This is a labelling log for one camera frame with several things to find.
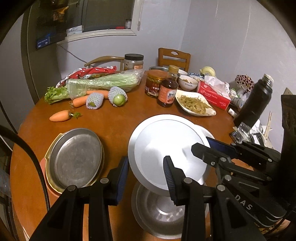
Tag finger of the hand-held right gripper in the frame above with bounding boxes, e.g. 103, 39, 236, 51
206, 137, 281, 164
191, 142, 274, 183

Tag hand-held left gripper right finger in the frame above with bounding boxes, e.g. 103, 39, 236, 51
163, 156, 266, 241

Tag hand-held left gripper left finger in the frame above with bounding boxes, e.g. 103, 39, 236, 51
29, 156, 129, 241

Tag large red paper bowl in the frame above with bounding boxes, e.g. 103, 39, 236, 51
128, 115, 215, 191

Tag small red paper bowl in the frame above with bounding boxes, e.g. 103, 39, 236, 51
135, 120, 206, 184

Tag metal bowl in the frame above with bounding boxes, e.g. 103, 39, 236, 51
131, 181, 210, 239

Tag round metal pan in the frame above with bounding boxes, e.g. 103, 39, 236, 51
50, 128, 104, 189

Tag pink oval plate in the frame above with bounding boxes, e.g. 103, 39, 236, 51
39, 158, 68, 200

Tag yellow shell-shaped plate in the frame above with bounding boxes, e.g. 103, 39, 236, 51
45, 133, 105, 194

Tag metal folding tool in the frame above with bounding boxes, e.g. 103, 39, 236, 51
229, 124, 253, 142

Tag white plate of pickled vegetables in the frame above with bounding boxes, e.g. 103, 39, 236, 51
175, 89, 216, 117

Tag red tissue box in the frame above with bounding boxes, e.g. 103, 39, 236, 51
197, 76, 232, 110

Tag wooden sticks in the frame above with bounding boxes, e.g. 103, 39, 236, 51
264, 111, 274, 139

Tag black thermos bottle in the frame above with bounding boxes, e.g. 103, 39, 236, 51
233, 74, 274, 128

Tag small white bowl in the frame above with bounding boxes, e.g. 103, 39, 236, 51
178, 75, 199, 91

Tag houndstooth patterned item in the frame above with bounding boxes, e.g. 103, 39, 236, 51
235, 74, 255, 90

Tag brown sauce bottle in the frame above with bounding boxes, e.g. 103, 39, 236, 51
157, 65, 180, 108

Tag green fruit in foam net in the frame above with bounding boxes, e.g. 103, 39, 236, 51
108, 86, 128, 107
86, 92, 104, 110

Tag chili sauce glass jar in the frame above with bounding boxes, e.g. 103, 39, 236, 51
145, 70, 165, 98

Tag carrot with green top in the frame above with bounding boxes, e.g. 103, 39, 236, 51
49, 110, 82, 122

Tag wooden chair with cutout back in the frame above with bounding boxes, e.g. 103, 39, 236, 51
158, 48, 191, 73

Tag celery in plastic bag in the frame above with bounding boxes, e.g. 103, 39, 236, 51
44, 70, 142, 104

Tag red snack bag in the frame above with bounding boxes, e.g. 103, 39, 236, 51
57, 66, 117, 87

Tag plastic jar with black lid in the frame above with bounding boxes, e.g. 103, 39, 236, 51
124, 54, 144, 70

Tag clear plastic bag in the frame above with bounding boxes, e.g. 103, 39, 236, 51
0, 169, 11, 197

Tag curved back wooden chair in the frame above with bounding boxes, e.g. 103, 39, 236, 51
84, 56, 125, 70

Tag grey refrigerator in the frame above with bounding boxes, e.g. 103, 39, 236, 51
0, 0, 67, 105

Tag white patterned box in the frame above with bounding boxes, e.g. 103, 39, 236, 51
66, 25, 83, 36

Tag blue box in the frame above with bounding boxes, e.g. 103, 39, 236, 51
35, 32, 52, 49

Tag thick black cable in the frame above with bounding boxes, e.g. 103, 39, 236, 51
0, 126, 51, 209

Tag thin wall cable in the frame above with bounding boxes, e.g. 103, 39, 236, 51
57, 44, 86, 63

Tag white window frame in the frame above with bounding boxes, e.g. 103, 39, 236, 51
57, 0, 141, 44

